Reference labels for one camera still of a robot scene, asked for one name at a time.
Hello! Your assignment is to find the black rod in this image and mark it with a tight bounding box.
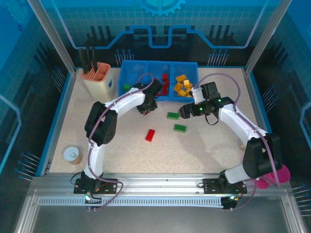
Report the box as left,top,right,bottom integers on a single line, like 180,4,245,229
79,48,85,73
90,47,97,71
84,47,90,73

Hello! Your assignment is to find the blue three-compartment plastic bin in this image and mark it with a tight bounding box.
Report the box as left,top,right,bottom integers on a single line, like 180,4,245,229
118,60,200,102

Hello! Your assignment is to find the black LED controller module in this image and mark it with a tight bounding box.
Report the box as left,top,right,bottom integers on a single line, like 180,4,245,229
221,193,241,211
84,193,103,212

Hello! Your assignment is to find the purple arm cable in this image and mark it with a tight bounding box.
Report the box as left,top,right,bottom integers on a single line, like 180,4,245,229
195,72,280,211
86,72,156,212

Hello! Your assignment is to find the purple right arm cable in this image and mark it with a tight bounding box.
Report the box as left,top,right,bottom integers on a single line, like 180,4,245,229
195,72,280,211

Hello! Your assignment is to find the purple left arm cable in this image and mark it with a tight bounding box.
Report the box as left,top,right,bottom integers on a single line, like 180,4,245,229
86,72,156,212

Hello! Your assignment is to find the tin can with pull tab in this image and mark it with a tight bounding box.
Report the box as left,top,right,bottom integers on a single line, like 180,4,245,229
63,146,84,166

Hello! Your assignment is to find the slotted grey cable duct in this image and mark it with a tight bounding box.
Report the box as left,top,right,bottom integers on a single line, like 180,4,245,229
37,196,225,207

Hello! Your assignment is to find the aluminium frame post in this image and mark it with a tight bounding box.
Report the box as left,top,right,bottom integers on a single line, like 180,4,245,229
26,0,78,76
244,0,294,76

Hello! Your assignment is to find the pink foam spool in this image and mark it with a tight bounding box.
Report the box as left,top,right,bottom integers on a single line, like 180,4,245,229
256,164,291,190

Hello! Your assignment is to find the cream holder with orange rim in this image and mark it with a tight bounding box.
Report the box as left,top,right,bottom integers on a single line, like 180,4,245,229
81,62,115,102

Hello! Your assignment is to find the blue table side rail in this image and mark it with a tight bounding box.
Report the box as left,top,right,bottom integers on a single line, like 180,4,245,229
35,72,73,177
242,67,282,163

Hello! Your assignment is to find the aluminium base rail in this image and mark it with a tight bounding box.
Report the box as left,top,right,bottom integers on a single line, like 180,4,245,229
28,172,292,196

